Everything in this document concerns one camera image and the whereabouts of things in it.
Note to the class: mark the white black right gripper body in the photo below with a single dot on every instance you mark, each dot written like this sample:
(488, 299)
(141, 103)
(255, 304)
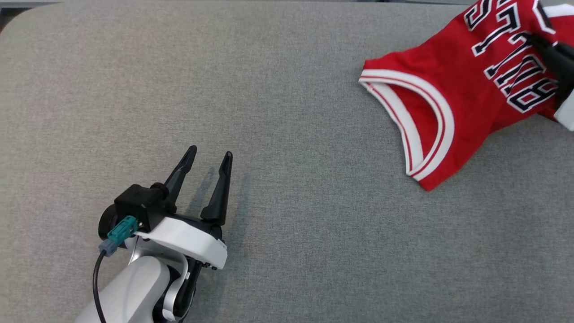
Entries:
(567, 107)

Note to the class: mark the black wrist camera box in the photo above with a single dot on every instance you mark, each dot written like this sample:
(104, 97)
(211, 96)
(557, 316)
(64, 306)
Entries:
(139, 206)

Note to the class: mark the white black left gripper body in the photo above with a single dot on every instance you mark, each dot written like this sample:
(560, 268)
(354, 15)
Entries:
(193, 240)

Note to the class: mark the red white basketball jersey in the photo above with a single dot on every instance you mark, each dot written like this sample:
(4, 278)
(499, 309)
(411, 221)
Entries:
(457, 76)

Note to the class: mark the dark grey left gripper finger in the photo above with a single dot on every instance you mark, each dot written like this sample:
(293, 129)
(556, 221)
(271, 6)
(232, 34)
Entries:
(219, 193)
(179, 179)

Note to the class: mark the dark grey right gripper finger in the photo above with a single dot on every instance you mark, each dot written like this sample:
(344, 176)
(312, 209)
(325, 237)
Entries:
(558, 60)

